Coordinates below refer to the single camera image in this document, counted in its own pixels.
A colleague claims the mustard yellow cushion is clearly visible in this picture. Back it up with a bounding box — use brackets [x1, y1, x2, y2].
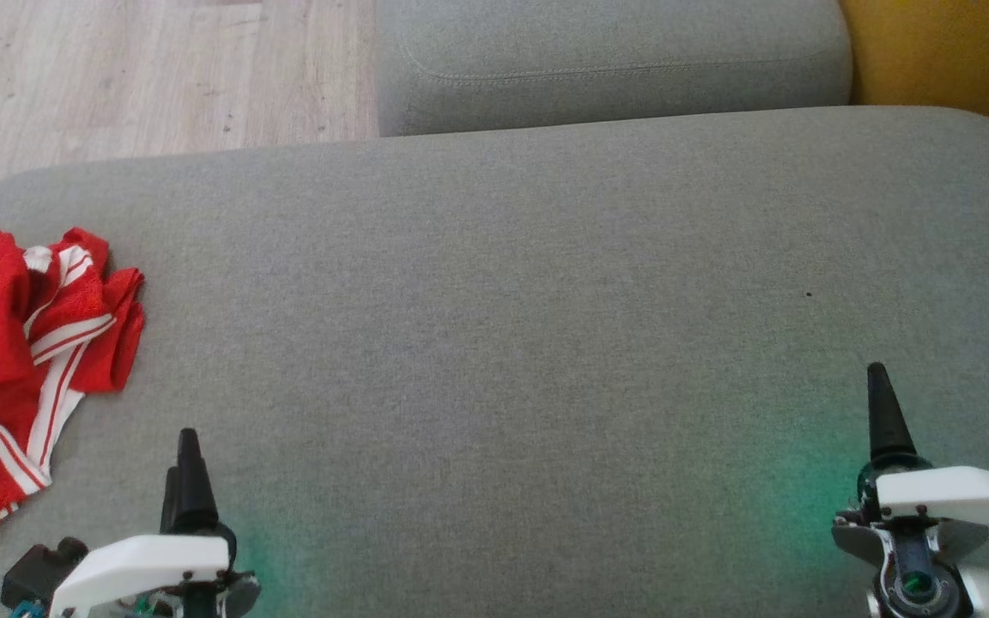
[838, 0, 989, 160]

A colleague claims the red basketball jersey white trim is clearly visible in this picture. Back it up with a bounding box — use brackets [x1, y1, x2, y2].
[0, 227, 147, 534]

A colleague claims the grey fabric sofa seat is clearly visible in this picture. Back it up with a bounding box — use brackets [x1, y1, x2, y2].
[0, 106, 989, 618]

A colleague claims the grey sofa cushion with seam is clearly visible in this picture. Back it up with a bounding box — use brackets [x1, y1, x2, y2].
[374, 0, 854, 138]

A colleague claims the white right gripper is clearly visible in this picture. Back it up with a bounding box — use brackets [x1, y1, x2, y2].
[832, 362, 989, 618]

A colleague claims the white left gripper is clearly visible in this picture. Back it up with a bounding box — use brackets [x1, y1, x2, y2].
[48, 427, 261, 618]

